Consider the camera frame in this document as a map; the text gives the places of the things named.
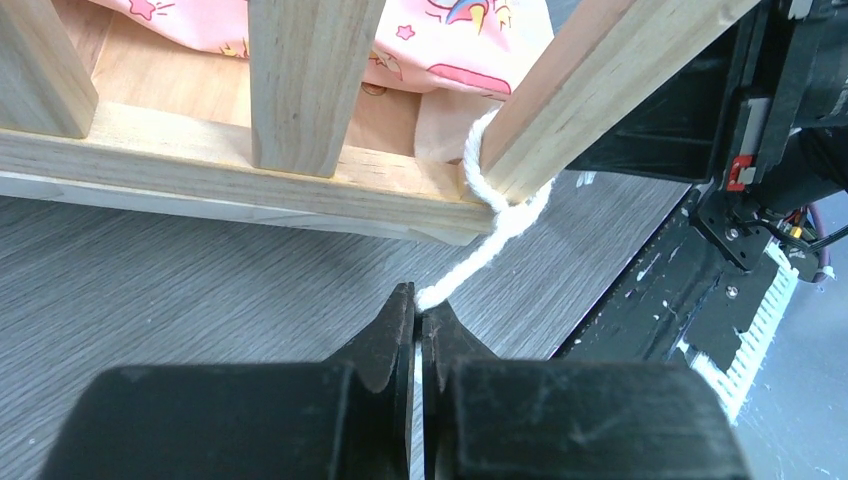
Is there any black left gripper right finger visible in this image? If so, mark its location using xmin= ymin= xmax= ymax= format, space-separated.
xmin=419 ymin=303 xmax=750 ymax=479

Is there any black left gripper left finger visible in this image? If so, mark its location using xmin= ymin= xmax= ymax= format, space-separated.
xmin=40 ymin=283 xmax=415 ymax=479

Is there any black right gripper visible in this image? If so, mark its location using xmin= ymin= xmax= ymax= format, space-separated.
xmin=566 ymin=1 xmax=847 ymax=212

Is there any pink unicorn print cushion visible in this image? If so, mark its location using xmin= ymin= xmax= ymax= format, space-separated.
xmin=86 ymin=0 xmax=558 ymax=314

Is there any wooden slatted pet bed frame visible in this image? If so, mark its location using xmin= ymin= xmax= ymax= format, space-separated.
xmin=1 ymin=1 xmax=753 ymax=245

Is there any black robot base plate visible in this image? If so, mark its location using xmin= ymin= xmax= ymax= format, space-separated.
xmin=549 ymin=178 xmax=803 ymax=425

